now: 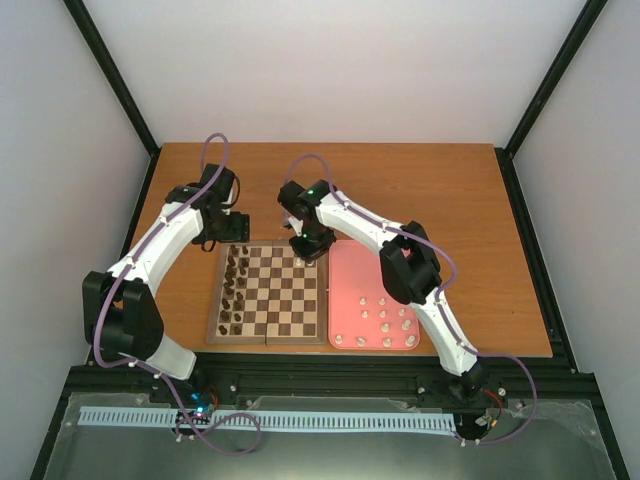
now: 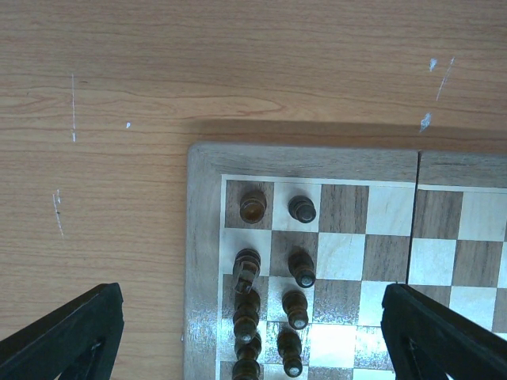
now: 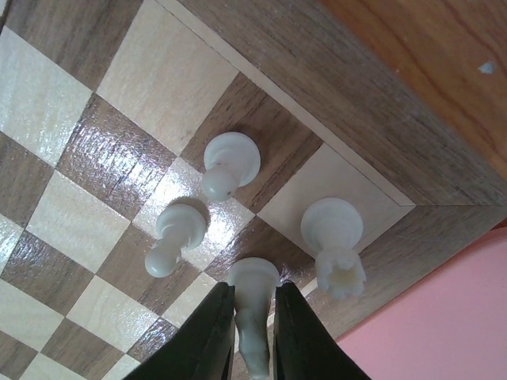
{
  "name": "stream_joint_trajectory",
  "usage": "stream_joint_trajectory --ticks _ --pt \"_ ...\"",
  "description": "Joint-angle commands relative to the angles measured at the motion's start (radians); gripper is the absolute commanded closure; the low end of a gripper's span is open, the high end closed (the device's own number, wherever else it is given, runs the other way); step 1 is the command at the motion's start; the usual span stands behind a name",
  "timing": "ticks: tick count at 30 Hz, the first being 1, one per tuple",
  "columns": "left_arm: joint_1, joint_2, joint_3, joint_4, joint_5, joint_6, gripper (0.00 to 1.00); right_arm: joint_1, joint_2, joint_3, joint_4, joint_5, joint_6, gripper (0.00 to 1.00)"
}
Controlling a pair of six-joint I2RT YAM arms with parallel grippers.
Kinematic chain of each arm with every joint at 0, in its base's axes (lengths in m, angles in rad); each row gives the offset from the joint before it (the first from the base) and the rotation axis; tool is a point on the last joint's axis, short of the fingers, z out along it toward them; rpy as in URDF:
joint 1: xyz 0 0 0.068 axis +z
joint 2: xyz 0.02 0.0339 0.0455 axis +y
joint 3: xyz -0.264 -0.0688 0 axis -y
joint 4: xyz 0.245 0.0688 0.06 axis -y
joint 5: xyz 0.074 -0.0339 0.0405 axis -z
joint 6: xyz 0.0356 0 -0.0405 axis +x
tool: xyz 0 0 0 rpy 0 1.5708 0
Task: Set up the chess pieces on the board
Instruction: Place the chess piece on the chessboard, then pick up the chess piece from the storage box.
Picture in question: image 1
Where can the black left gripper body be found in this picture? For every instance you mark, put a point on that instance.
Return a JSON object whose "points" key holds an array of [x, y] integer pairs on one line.
{"points": [[224, 232]]}

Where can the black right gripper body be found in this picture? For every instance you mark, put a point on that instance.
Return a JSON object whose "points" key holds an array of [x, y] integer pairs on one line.
{"points": [[315, 242]]}

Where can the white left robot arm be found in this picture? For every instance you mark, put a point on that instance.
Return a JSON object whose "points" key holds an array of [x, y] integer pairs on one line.
{"points": [[122, 321]]}

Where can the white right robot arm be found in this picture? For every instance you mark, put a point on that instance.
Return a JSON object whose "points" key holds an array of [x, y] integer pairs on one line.
{"points": [[409, 266]]}

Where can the wooden chess board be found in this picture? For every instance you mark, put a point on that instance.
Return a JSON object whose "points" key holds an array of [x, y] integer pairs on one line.
{"points": [[281, 303]]}

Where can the dark queen piece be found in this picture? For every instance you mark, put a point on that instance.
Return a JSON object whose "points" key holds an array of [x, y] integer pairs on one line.
{"points": [[229, 285]]}

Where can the pink silicone tray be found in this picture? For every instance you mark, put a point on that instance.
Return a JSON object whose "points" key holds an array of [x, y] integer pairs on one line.
{"points": [[354, 272]]}

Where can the black aluminium frame rail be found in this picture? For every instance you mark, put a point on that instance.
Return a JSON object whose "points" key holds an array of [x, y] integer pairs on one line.
{"points": [[238, 377]]}

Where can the light blue cable duct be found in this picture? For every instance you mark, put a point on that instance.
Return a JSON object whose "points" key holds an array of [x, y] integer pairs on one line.
{"points": [[272, 421]]}

